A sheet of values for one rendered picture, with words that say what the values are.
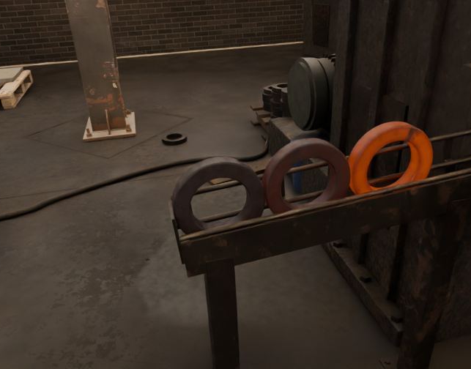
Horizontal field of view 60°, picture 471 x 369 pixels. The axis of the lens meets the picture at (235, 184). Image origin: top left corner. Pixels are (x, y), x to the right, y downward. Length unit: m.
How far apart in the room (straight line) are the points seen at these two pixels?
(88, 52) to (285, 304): 2.35
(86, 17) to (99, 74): 0.39
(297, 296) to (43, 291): 0.99
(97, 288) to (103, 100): 1.87
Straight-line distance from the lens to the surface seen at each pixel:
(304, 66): 2.17
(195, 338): 1.47
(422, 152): 0.94
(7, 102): 4.62
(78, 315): 1.66
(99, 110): 3.35
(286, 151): 0.81
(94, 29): 3.23
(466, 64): 1.11
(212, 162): 0.77
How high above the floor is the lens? 1.08
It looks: 27 degrees down
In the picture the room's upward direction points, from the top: 3 degrees counter-clockwise
